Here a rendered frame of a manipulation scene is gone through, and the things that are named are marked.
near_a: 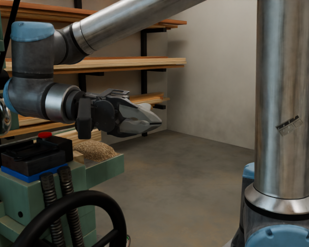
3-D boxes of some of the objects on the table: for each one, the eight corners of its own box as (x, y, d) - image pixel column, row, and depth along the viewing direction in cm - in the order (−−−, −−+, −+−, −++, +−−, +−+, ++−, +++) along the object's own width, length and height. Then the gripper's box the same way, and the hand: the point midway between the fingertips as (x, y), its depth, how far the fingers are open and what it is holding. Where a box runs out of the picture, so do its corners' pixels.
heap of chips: (98, 162, 83) (98, 149, 82) (66, 152, 91) (65, 140, 90) (120, 154, 90) (120, 141, 89) (89, 145, 98) (88, 134, 97)
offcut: (63, 167, 79) (62, 153, 79) (76, 164, 82) (75, 150, 81) (71, 172, 76) (70, 158, 75) (84, 168, 79) (83, 154, 78)
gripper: (85, 80, 71) (171, 92, 65) (87, 115, 75) (168, 130, 69) (64, 91, 64) (159, 106, 58) (67, 129, 67) (157, 147, 61)
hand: (154, 123), depth 61 cm, fingers closed
